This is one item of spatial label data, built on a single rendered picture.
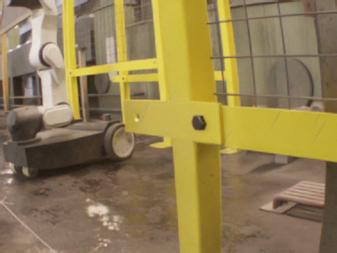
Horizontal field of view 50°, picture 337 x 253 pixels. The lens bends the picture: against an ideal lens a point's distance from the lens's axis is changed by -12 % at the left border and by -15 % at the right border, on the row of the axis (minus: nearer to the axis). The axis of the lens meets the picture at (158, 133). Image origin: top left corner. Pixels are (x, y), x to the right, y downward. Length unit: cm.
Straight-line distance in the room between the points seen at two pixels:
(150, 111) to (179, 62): 9
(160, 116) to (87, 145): 157
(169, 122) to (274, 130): 18
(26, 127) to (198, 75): 161
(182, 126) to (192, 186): 8
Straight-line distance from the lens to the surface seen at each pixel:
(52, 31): 223
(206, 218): 59
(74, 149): 209
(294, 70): 242
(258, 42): 263
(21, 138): 210
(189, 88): 54
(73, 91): 302
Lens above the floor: 49
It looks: 9 degrees down
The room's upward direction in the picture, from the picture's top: 5 degrees counter-clockwise
